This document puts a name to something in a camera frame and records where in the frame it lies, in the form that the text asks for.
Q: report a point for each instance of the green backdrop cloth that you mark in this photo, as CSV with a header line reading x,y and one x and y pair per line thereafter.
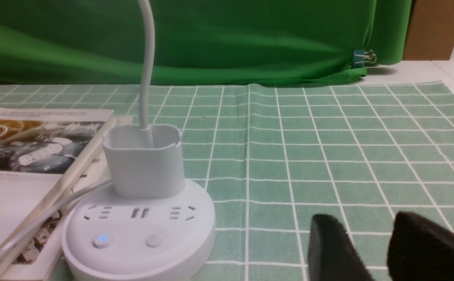
x,y
198,42

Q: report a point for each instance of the top white car textbook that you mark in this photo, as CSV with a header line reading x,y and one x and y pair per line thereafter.
x,y
42,154

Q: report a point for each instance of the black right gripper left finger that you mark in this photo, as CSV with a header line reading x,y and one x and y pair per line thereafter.
x,y
331,254

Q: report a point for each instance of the green checkered tablecloth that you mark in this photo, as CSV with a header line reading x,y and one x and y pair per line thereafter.
x,y
271,158

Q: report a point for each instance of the brown cardboard box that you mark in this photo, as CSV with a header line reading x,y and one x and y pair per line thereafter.
x,y
430,34

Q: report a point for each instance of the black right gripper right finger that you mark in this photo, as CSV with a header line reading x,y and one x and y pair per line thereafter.
x,y
420,250

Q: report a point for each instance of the blue binder clip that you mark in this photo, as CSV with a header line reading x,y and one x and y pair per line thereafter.
x,y
362,58

